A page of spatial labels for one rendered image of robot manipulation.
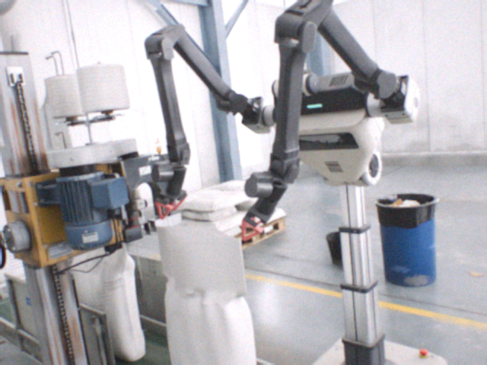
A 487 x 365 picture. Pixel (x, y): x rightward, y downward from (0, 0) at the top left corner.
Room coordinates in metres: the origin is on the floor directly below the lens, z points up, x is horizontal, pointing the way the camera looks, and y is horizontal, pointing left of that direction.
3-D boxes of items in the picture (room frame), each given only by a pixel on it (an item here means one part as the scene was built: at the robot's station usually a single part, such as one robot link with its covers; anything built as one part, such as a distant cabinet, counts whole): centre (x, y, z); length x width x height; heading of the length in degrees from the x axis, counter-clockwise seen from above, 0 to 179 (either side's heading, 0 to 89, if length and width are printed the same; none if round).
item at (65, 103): (1.73, 0.64, 1.61); 0.15 x 0.14 x 0.17; 48
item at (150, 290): (2.40, 0.64, 0.54); 1.05 x 0.02 x 0.41; 48
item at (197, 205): (4.68, 0.26, 0.56); 0.66 x 0.42 x 0.15; 138
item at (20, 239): (1.47, 0.81, 1.14); 0.11 x 0.06 x 0.11; 48
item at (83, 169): (1.44, 0.54, 1.35); 0.12 x 0.12 x 0.04
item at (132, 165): (1.90, 0.49, 1.21); 0.30 x 0.25 x 0.30; 48
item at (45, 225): (1.62, 0.70, 1.18); 0.34 x 0.25 x 0.31; 138
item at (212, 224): (4.68, 0.27, 0.32); 0.66 x 0.43 x 0.15; 140
